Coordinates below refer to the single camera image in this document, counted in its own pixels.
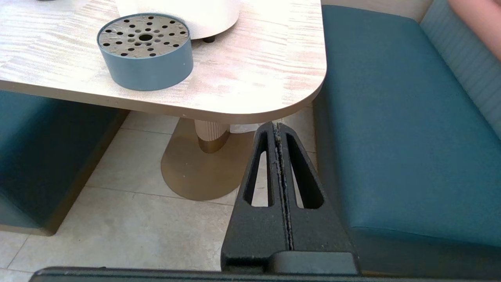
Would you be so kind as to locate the large round perforated drip tray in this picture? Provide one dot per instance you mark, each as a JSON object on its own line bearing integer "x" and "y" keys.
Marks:
{"x": 148, "y": 66}

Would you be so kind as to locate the clear water dispenser white base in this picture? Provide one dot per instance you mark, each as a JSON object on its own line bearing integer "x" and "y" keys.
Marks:
{"x": 188, "y": 15}

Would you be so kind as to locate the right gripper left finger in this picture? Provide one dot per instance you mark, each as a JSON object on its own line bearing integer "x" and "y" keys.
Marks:
{"x": 254, "y": 231}

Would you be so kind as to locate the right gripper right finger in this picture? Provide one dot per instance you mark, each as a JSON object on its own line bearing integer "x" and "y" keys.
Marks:
{"x": 317, "y": 231}

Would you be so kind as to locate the blue-grey booth sofa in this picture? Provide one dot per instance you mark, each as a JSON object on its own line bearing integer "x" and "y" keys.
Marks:
{"x": 411, "y": 137}
{"x": 39, "y": 156}

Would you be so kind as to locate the round table pedestal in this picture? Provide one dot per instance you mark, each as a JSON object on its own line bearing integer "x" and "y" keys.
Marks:
{"x": 195, "y": 172}

